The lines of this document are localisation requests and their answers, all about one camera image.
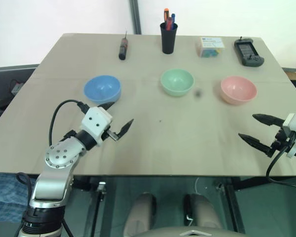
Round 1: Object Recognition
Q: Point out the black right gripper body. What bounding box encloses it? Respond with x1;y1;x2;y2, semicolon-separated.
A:
270;125;294;158

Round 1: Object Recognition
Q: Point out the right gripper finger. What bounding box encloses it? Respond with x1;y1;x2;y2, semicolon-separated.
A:
238;133;274;157
252;113;286;127

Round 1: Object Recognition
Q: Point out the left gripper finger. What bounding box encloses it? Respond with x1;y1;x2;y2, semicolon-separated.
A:
108;118;135;142
98;101;115;111

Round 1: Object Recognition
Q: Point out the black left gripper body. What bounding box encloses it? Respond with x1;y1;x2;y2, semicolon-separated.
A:
100;126;114;143

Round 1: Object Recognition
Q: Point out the blue plastic bowl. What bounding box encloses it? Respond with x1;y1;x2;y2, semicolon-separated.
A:
83;75;122;105

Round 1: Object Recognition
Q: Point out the pink red plastic bowl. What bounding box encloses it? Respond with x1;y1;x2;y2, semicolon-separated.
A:
220;76;258;106

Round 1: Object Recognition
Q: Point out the black handheld device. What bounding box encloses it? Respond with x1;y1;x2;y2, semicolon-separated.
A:
234;36;265;67

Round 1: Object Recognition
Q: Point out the green plastic bowl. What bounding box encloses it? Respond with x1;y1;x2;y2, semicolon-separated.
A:
159;68;195;98

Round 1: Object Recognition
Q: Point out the rounded grey robot left leg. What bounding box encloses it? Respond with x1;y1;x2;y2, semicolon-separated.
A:
124;192;157;237

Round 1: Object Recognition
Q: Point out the rounded grey robot leg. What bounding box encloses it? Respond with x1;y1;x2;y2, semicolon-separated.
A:
183;193;222;231
124;192;157;237

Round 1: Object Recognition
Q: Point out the rounded grey robot right leg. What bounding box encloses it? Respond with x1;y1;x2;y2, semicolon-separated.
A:
183;193;222;231

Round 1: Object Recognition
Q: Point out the black plastic cup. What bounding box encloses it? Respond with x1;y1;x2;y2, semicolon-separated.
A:
159;21;179;55

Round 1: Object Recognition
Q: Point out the clear box of coloured pins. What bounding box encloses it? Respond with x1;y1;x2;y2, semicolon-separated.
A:
195;37;225;59

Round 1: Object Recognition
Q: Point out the grey side shelf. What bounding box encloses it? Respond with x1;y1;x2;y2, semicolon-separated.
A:
0;64;40;132

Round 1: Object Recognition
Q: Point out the grey robot torso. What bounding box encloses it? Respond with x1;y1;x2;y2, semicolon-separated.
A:
124;221;238;237

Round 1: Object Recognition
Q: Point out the blue checked cloth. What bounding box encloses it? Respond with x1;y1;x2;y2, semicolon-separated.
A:
0;172;37;224

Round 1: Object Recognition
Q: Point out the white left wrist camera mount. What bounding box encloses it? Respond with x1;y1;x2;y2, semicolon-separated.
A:
80;106;113;147

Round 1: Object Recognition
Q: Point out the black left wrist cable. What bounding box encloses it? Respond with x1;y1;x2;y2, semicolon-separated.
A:
48;99;91;149

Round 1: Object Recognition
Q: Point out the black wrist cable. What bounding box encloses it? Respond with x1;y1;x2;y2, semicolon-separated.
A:
48;99;91;149
265;145;296;192

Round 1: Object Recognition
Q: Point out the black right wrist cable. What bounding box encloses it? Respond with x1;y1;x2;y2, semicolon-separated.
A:
265;145;296;192

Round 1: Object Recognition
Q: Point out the black table frame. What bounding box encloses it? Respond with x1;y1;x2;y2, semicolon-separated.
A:
71;175;296;237

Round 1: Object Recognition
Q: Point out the black handled screwdriver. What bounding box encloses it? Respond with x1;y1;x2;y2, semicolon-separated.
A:
118;30;130;61

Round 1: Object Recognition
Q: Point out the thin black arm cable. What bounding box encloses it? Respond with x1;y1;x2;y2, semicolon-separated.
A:
15;172;35;206

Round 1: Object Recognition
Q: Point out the small box with red wire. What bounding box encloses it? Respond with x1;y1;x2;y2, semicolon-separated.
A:
10;79;25;95

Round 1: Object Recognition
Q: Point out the grey metal post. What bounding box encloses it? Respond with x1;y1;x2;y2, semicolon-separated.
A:
128;0;142;35

